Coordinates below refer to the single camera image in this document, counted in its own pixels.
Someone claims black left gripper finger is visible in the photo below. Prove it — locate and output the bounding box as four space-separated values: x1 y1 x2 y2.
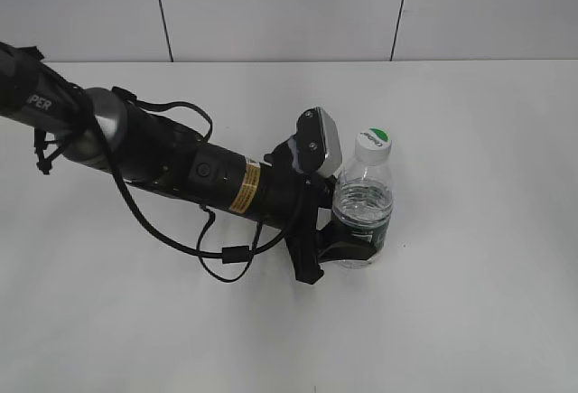
317 220 378 263

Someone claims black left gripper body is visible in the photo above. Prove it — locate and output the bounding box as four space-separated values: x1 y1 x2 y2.
265 138 335 284

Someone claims clear Cestbon water bottle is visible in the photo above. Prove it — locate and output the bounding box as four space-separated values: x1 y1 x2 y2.
332 155 394 269

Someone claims white green bottle cap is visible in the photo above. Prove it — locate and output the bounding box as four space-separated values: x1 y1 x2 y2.
354 128 392 165

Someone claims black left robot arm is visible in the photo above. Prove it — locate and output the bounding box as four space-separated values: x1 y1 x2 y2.
1 44 378 284

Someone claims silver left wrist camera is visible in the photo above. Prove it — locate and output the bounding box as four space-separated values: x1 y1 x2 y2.
290 107 342 178

